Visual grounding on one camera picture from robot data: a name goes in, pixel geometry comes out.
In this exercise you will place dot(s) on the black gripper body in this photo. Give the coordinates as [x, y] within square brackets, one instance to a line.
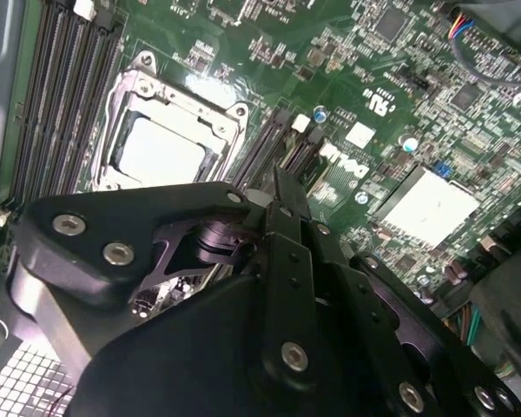
[199, 369]

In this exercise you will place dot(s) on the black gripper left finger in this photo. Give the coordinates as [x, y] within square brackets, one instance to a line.
[91, 234]

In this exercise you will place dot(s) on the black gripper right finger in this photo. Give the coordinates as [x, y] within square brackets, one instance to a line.
[382, 313]

